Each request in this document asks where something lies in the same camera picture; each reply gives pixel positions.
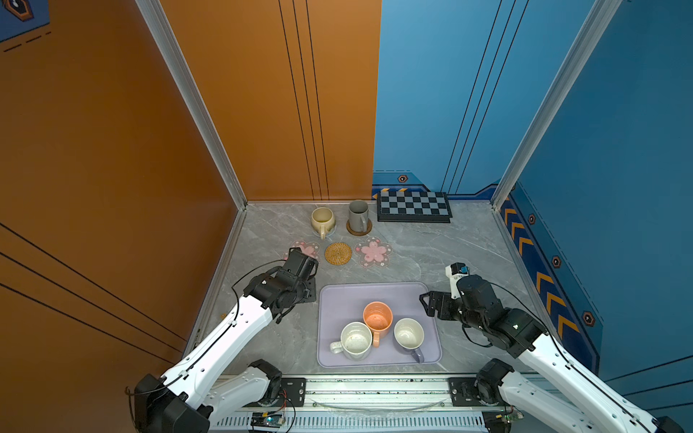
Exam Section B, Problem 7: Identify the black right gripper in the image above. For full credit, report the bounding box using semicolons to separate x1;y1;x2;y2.
416;290;487;334

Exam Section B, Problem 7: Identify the woven rattan round coaster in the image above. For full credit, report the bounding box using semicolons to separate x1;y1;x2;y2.
324;243;352;266

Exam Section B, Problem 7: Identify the lilac mug cream inside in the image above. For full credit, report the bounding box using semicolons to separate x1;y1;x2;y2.
393;318;425;364

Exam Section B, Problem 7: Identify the beige yellow mug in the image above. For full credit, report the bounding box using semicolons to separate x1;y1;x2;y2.
310;207;336;228

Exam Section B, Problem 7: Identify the white cream mug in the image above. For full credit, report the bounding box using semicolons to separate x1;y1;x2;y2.
330;322;373;361

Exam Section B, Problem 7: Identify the pink flower silicone coaster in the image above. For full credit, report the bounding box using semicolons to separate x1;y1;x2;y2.
354;236;393;268

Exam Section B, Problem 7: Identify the speckled grey mug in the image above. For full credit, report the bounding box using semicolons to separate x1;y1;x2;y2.
348;200;369;233

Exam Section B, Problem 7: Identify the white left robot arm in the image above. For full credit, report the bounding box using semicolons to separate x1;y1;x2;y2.
127;272;316;432

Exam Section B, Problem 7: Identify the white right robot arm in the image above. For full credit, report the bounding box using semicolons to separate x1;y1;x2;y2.
420;290;682;432

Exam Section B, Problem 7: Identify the lilac plastic tray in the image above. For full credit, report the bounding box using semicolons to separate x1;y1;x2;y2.
317;283;442;368

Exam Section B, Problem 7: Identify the blue woven round coaster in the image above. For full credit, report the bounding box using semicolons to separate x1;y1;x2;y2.
313;225;336;239

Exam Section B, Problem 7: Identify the orange mug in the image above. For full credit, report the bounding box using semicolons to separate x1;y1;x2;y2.
363;301;393;347

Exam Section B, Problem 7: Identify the right green circuit board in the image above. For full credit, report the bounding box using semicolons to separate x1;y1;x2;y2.
482;408;524;433

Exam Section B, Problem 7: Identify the green circuit board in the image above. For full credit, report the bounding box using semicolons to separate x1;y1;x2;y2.
482;408;524;433
250;412;285;430

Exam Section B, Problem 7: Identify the black chessboard box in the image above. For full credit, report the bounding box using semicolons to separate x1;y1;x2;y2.
376;189;453;224

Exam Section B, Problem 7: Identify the left green circuit board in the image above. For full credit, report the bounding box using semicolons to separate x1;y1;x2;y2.
250;412;285;430

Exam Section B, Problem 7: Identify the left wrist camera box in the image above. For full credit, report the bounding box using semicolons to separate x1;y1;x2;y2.
283;247;319;280

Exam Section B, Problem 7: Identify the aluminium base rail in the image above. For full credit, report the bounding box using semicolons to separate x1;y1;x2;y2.
211;373;560;432

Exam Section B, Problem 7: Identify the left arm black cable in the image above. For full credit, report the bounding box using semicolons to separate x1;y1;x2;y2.
123;259;288;402

